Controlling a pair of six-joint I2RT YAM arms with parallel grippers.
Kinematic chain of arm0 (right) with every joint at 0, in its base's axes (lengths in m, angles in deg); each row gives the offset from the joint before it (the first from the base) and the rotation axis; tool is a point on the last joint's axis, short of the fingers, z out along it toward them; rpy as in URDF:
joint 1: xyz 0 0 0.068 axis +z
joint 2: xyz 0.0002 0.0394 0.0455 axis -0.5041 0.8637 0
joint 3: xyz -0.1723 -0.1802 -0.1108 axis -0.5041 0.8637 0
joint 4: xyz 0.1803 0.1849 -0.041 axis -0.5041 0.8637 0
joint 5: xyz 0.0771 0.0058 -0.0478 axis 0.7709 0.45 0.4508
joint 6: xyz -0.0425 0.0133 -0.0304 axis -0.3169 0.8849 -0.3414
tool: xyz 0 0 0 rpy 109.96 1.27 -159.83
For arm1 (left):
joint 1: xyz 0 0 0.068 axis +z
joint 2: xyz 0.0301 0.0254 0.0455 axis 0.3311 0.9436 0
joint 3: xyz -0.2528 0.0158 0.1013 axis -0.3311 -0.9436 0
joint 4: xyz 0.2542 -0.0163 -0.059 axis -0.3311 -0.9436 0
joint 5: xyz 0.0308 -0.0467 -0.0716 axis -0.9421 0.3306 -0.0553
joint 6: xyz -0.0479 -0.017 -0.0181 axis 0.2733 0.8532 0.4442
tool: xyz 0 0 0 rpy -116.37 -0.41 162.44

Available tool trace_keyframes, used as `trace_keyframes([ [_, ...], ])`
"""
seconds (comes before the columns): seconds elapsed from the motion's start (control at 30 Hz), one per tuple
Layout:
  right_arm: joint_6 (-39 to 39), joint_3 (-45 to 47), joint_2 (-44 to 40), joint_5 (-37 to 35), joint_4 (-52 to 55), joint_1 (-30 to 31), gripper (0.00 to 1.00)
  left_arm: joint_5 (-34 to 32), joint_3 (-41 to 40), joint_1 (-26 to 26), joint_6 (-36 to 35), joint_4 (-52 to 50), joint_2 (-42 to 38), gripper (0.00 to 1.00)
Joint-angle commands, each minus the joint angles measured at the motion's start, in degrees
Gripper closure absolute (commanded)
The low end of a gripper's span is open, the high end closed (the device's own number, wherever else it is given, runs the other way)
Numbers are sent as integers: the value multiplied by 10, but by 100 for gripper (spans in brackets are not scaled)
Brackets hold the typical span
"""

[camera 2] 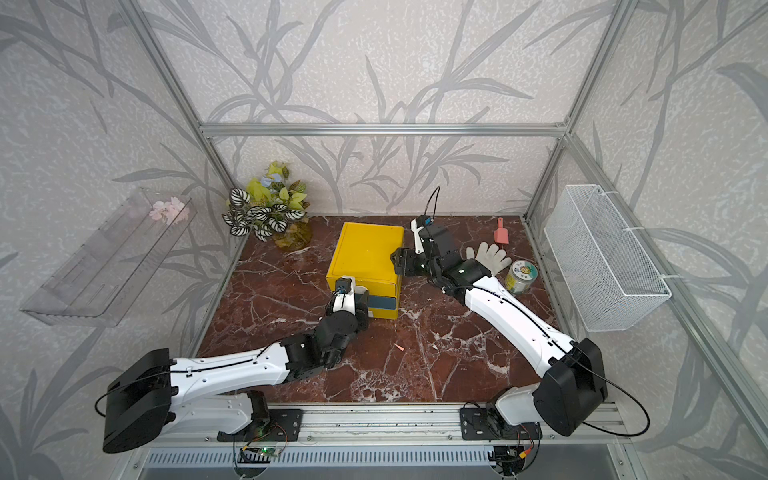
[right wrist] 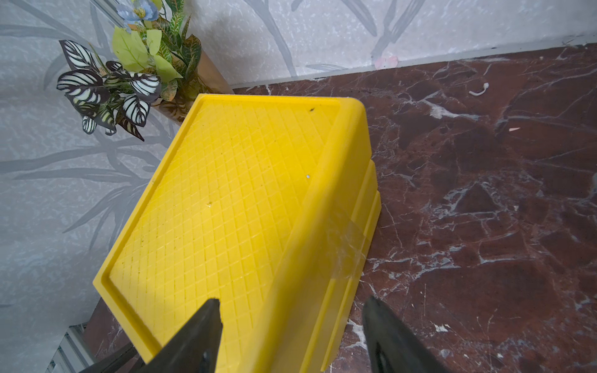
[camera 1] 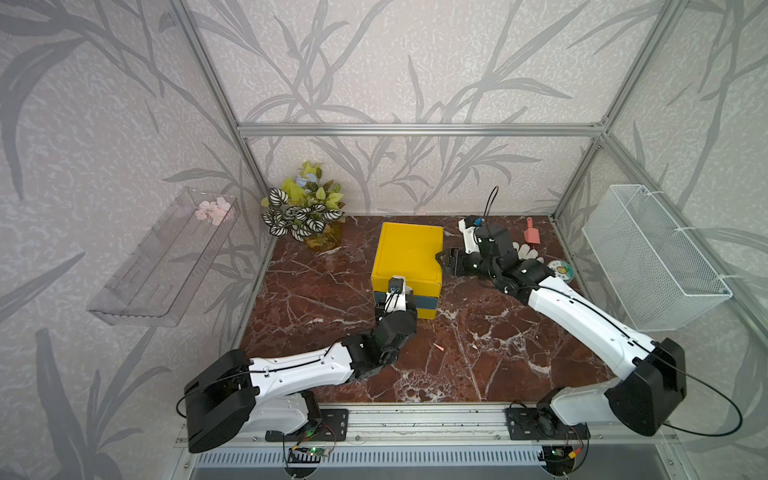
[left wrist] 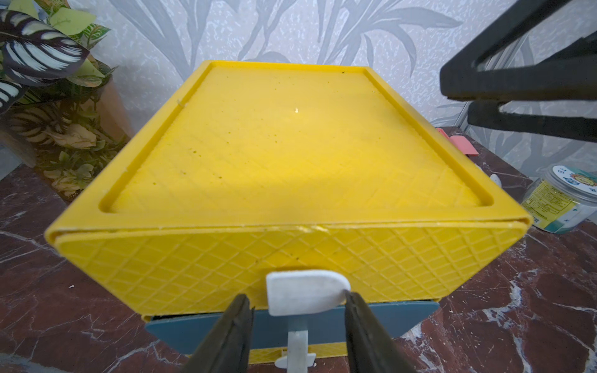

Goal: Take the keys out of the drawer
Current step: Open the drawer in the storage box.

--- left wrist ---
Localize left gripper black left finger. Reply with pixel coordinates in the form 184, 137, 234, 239
180, 294, 254, 373

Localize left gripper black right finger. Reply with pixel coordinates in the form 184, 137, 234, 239
344, 291, 416, 373

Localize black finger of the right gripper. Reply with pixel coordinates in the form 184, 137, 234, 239
468, 100, 596, 142
439, 0, 597, 102

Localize yellow drawer cabinet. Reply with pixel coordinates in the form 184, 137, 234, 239
44, 59, 534, 365

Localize yellow top drawer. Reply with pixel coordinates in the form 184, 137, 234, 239
45, 222, 528, 316

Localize yellow drawer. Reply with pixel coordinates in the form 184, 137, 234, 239
45, 222, 528, 316
249, 342, 348, 372

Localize yellow bottom drawer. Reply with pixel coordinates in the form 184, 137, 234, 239
249, 342, 348, 372

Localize blue middle drawer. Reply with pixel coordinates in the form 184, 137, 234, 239
145, 301, 439, 354

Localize pink plastic scoop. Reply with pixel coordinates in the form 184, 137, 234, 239
436, 127, 479, 156

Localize white work glove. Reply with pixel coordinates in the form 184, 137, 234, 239
490, 174, 502, 188

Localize artificial plant in vase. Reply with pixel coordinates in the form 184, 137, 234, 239
1, 1, 134, 201

